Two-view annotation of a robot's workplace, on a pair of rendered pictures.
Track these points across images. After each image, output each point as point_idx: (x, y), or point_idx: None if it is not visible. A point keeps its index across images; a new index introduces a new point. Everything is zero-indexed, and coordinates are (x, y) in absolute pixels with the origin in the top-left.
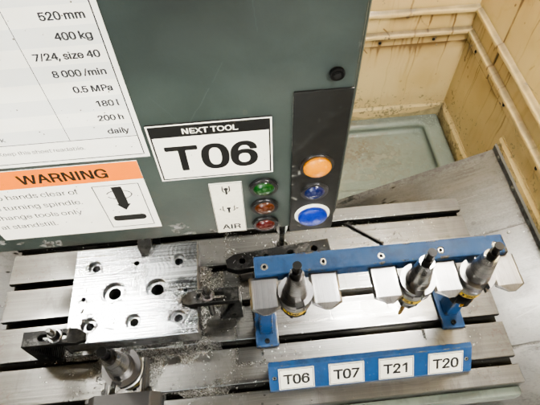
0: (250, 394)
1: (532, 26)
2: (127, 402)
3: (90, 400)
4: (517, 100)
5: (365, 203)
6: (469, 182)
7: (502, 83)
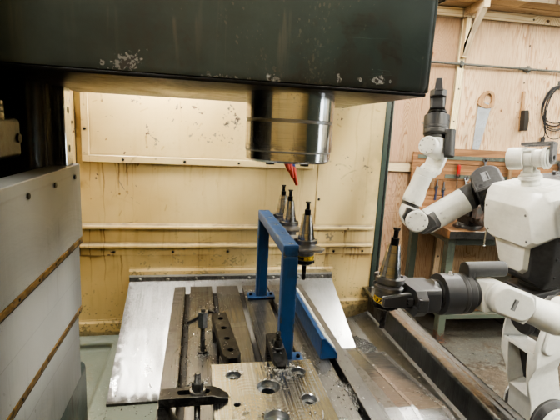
0: (342, 367)
1: (99, 195)
2: (410, 281)
3: (419, 296)
4: (123, 238)
5: (127, 369)
6: (148, 298)
7: (101, 242)
